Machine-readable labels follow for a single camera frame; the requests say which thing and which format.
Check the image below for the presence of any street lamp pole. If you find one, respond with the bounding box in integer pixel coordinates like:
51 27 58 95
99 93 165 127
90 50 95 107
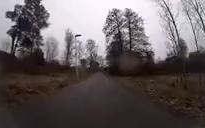
73 33 83 82

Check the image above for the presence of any dry grass verge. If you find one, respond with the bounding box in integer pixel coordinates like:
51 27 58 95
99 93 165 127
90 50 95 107
0 68 95 108

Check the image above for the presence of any row of thin bare trees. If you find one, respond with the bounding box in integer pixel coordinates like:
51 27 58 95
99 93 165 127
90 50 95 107
152 0 205 90

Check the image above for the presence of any dark hedge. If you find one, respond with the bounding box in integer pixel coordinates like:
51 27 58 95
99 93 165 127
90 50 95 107
152 50 205 76
0 46 91 76

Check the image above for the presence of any tall dark tree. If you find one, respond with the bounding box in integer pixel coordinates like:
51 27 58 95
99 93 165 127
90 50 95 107
4 0 51 66

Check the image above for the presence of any grey asphalt path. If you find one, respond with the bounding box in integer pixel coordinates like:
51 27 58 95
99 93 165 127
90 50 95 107
0 71 204 128

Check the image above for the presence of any dry grass slope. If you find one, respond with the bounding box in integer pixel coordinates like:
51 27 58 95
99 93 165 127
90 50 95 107
110 72 205 122

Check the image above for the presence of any group of distant bare trees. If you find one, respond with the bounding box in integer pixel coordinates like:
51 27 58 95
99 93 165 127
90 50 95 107
44 27 100 70

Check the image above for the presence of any group of tall dark trees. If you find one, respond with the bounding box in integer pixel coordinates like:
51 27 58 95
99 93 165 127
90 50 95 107
102 7 155 76

